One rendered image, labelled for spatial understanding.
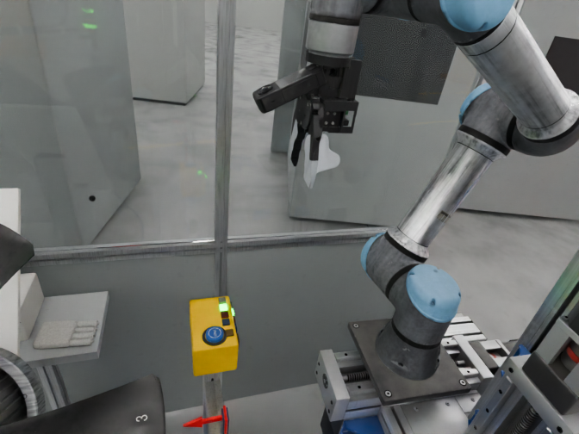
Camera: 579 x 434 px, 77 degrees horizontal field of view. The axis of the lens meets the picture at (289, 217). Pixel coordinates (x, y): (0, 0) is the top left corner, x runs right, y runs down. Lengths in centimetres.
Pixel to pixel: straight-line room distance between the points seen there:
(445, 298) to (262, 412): 138
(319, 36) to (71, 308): 106
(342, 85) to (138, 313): 112
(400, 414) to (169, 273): 83
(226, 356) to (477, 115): 76
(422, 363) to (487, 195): 347
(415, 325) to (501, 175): 348
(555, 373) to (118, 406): 68
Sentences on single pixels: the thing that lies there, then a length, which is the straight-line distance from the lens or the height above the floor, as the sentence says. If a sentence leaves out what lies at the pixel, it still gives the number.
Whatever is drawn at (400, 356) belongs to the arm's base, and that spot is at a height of 108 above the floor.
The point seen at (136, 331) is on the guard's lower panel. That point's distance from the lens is 154.
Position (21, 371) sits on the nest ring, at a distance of 85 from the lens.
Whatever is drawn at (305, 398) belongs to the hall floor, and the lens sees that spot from 209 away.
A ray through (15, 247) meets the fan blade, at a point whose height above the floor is 143.
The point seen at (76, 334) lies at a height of 88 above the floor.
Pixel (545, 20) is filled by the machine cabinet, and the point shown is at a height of 182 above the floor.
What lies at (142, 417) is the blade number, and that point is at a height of 117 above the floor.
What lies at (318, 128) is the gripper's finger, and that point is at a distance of 59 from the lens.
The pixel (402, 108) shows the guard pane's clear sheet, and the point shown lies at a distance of 129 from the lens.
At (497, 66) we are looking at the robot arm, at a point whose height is 170.
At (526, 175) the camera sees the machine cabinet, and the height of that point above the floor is 50.
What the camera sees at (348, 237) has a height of 99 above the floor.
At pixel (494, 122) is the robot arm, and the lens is 87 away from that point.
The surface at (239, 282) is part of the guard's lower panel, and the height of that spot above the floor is 81.
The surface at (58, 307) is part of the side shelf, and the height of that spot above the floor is 86.
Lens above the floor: 175
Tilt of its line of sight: 31 degrees down
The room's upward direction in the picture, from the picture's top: 8 degrees clockwise
